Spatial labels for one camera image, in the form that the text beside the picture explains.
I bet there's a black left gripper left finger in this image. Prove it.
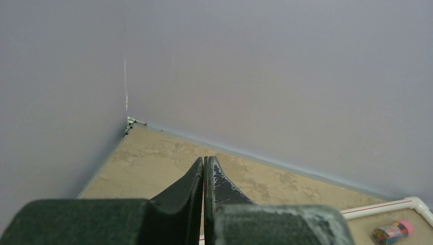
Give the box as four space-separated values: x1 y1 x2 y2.
1 158 204 244

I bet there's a colourful tube with pink cap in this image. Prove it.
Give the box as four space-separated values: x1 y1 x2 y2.
371 220 415 245

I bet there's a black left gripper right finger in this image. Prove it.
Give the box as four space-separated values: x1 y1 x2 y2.
203 156 355 244

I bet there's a white PVC pipe frame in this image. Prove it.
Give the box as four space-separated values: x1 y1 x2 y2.
199 197 432 244

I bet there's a metal corner bracket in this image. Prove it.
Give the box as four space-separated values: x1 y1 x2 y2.
124 116 147 136

